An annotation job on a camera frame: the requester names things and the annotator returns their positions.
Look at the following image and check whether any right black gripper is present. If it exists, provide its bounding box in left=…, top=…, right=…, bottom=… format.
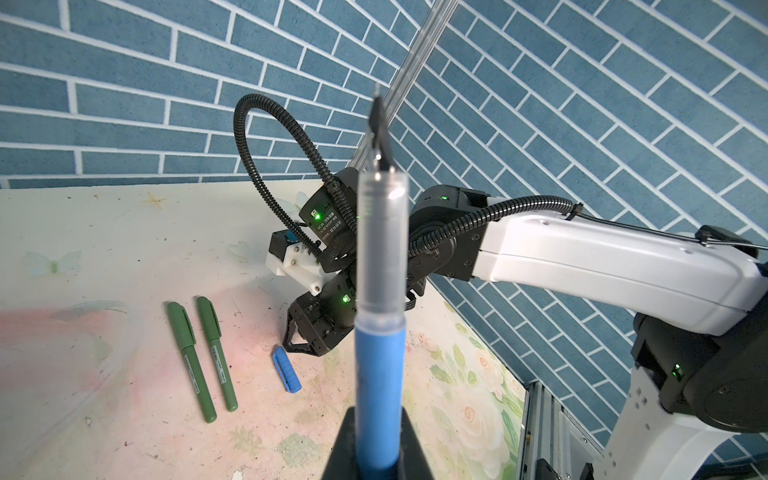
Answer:
left=281, top=272, right=421, bottom=359

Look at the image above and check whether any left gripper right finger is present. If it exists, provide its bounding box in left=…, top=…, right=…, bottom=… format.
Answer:
left=396, top=408, right=434, bottom=480

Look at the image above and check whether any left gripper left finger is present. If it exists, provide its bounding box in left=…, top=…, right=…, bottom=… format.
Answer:
left=321, top=407, right=359, bottom=480

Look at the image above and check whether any blue pen cap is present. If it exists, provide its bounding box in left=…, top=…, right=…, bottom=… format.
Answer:
left=272, top=346, right=302, bottom=394

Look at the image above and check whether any green pen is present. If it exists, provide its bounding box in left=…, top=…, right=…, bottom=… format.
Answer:
left=165, top=301, right=218, bottom=425
left=195, top=295, right=240, bottom=414

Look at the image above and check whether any green pen cap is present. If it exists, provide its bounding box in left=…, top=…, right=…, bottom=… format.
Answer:
left=196, top=296, right=222, bottom=342
left=166, top=301, right=196, bottom=350

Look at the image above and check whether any blue pen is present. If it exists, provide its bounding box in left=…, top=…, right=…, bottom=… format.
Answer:
left=355, top=94, right=409, bottom=479

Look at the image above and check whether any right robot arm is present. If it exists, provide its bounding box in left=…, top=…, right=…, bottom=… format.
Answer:
left=233, top=94, right=767, bottom=479

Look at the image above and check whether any floral table mat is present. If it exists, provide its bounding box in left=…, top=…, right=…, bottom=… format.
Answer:
left=0, top=178, right=529, bottom=480

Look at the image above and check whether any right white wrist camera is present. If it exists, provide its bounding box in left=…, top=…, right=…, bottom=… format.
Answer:
left=266, top=230, right=332, bottom=296

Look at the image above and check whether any aluminium mounting rail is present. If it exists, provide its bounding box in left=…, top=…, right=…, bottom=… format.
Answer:
left=516, top=381, right=601, bottom=479

